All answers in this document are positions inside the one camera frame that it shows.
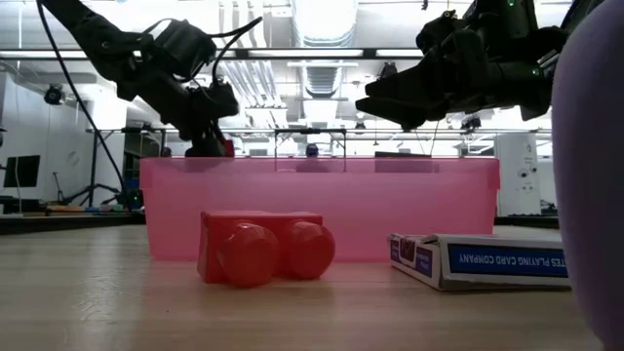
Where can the person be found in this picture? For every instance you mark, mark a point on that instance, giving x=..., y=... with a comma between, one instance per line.
x=166, y=152
x=312, y=150

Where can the round ceiling air duct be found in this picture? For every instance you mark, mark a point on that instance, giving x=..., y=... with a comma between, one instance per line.
x=324, y=19

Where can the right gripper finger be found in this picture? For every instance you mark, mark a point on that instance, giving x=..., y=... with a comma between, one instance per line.
x=404, y=111
x=414, y=80

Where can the small dark red block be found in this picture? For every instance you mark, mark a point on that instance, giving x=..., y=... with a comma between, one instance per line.
x=228, y=147

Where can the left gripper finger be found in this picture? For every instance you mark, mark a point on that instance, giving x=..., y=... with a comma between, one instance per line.
x=205, y=148

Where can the black computer monitor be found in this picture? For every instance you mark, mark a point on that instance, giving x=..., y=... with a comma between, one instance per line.
x=22, y=170

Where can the red two-stud toy block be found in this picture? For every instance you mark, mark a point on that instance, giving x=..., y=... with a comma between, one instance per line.
x=253, y=248

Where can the black overhead beam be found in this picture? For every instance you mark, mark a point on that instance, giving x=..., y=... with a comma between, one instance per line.
x=369, y=52

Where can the black ceiling camera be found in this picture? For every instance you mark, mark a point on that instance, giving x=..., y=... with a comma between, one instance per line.
x=470, y=123
x=388, y=70
x=53, y=95

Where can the playing card box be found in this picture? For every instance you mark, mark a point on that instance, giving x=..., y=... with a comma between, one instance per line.
x=487, y=261

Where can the ceiling vent grille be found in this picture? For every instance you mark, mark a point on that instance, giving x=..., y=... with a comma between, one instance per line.
x=322, y=80

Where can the pink translucent plastic bin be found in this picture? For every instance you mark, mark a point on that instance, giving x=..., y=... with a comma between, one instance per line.
x=390, y=205

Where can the purple foam die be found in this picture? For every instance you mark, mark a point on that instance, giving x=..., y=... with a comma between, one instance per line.
x=595, y=195

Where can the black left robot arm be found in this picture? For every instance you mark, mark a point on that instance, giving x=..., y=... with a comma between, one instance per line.
x=88, y=29

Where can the white cabinet machine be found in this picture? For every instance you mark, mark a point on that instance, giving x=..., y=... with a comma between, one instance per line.
x=517, y=161

